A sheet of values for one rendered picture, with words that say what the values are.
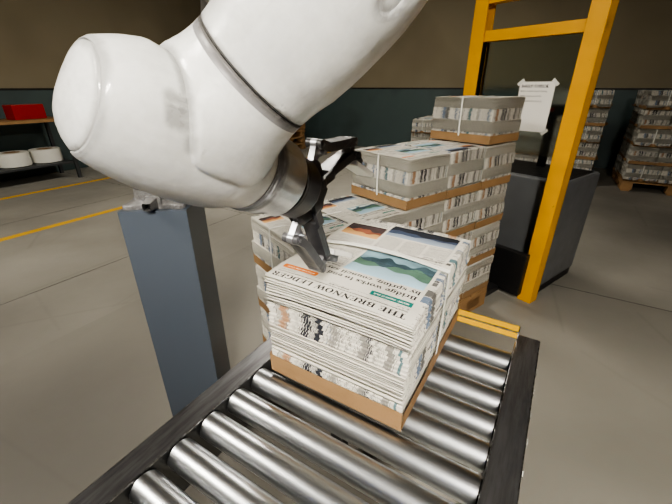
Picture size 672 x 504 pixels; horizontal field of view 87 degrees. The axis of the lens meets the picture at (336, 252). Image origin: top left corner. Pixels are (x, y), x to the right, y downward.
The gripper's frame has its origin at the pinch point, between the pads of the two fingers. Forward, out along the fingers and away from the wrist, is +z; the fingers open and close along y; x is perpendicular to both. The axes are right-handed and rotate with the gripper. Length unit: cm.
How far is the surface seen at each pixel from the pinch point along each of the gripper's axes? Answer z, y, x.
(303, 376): 7.8, 32.1, -5.6
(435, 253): 21.3, 2.6, 9.8
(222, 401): -0.1, 39.8, -16.8
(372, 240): 20.8, 3.0, -4.1
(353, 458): 2.2, 38.1, 9.9
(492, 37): 173, -139, -25
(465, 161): 127, -48, -12
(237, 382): 4.1, 37.5, -17.8
